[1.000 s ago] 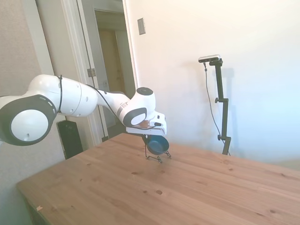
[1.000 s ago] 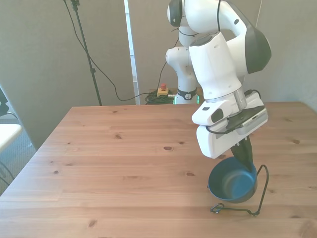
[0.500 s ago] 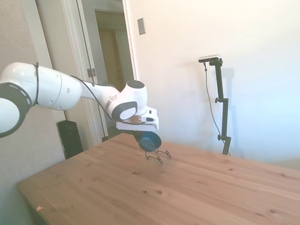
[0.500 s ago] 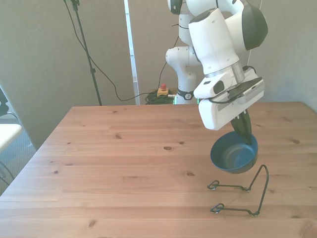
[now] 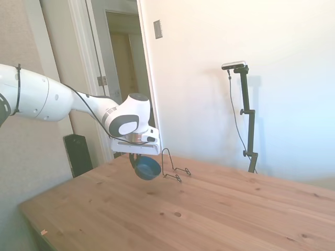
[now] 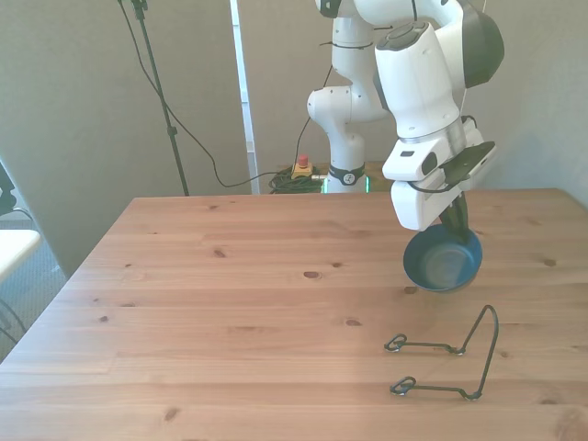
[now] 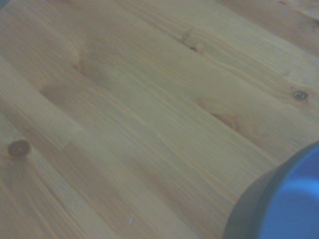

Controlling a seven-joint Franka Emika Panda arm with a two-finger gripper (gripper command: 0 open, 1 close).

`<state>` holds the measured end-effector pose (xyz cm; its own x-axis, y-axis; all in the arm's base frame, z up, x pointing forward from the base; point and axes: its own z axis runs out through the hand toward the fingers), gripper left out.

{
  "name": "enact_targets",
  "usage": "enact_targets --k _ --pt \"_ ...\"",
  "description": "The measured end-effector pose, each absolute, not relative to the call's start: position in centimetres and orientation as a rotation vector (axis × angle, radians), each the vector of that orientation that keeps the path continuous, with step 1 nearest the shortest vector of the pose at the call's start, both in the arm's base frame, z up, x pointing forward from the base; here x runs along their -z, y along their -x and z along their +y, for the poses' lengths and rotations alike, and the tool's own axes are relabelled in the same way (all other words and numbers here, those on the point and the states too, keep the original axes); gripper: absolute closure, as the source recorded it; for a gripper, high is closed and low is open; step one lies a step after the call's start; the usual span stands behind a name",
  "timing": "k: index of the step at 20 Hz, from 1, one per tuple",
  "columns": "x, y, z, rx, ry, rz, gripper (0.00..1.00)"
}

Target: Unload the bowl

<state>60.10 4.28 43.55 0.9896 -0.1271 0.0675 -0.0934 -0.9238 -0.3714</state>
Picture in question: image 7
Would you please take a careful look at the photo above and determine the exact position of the blue bowl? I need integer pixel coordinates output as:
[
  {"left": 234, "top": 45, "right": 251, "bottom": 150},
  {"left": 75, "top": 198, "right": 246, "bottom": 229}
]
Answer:
[{"left": 223, "top": 141, "right": 319, "bottom": 239}]

